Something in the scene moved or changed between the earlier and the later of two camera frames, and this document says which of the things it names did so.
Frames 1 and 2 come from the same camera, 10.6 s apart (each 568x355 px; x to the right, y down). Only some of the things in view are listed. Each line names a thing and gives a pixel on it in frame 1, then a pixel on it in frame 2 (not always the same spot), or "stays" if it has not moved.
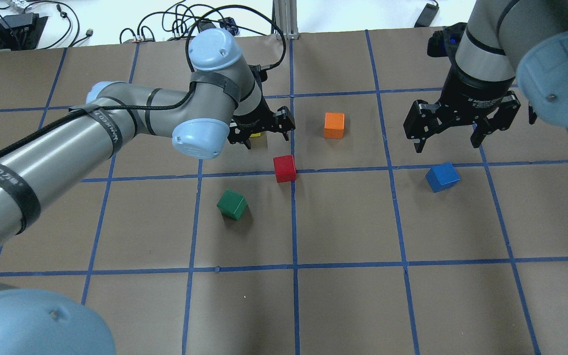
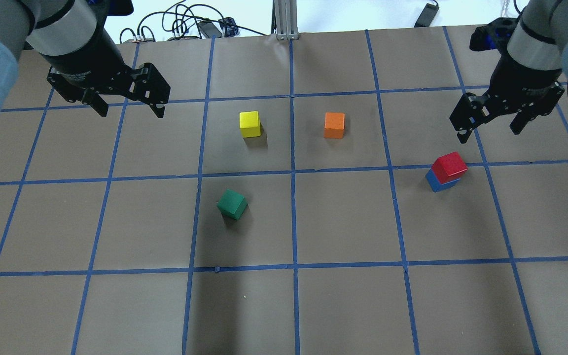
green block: x=232 y=204 stays
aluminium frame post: x=284 y=17 stays
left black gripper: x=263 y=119 to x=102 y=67
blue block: x=443 y=176 stays
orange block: x=334 y=125 stays
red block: x=285 y=168 to x=448 y=167
